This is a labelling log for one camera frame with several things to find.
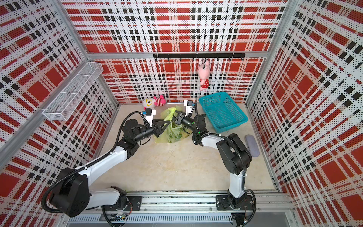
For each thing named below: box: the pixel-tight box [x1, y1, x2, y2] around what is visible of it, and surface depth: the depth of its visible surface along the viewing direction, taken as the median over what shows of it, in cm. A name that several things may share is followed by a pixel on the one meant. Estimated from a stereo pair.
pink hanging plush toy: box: [197, 60, 211, 91], surface depth 94 cm
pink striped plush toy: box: [142, 95, 167, 109], surface depth 117 cm
